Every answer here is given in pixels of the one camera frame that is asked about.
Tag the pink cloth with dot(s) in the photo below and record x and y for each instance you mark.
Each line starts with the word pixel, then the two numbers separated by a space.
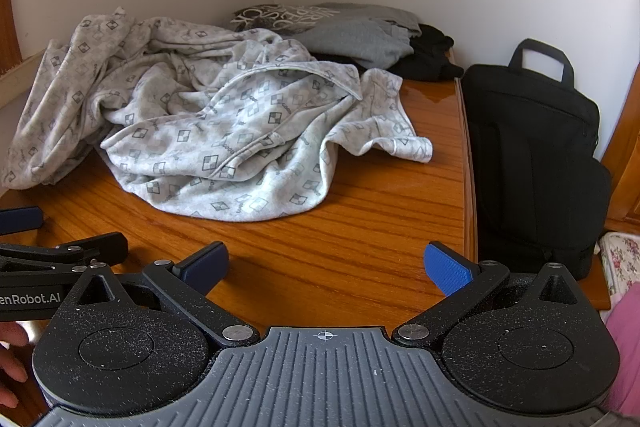
pixel 627 347

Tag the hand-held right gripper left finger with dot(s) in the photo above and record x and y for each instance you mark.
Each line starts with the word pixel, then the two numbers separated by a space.
pixel 205 264

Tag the floral cloth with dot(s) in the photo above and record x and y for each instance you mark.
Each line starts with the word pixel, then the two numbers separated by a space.
pixel 622 257

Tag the person's left hand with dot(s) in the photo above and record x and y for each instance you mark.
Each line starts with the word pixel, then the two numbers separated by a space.
pixel 12 336

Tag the light grey sweater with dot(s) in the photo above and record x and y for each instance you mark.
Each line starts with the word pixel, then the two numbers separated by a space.
pixel 355 42

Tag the black clothes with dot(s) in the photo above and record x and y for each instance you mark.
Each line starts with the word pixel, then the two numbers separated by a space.
pixel 430 57

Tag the white patterned garment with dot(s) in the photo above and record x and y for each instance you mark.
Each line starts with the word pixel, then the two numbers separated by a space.
pixel 225 132

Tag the black bag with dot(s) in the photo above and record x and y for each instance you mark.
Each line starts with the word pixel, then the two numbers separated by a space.
pixel 530 167

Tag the beige window sill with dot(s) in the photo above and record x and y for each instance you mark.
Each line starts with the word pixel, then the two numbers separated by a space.
pixel 22 77

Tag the wooden door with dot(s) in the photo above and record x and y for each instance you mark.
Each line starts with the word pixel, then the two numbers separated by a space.
pixel 627 147

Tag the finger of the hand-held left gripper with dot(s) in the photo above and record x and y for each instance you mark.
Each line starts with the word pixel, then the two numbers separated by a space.
pixel 20 219
pixel 102 248

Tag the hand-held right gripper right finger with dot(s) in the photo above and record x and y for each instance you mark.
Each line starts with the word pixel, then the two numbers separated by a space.
pixel 447 267

